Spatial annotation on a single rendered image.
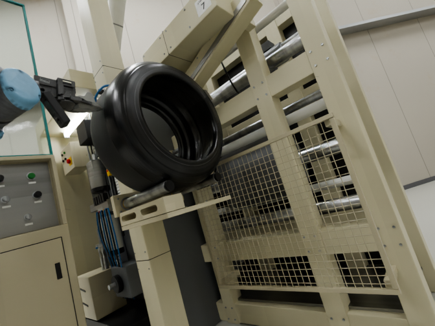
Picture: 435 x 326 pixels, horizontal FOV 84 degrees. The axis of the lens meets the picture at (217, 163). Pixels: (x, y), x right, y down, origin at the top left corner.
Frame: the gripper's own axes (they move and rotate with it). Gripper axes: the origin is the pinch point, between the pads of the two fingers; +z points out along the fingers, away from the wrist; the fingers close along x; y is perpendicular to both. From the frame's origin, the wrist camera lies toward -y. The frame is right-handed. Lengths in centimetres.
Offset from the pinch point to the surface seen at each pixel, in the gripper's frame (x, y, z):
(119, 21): 51, 107, 43
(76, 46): 302, 296, 101
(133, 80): -11.7, 8.3, 8.5
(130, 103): -11.8, -2.0, 6.1
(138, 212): 8.6, -38.4, 15.5
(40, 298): 58, -65, -8
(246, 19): -37, 46, 62
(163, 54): 7, 48, 42
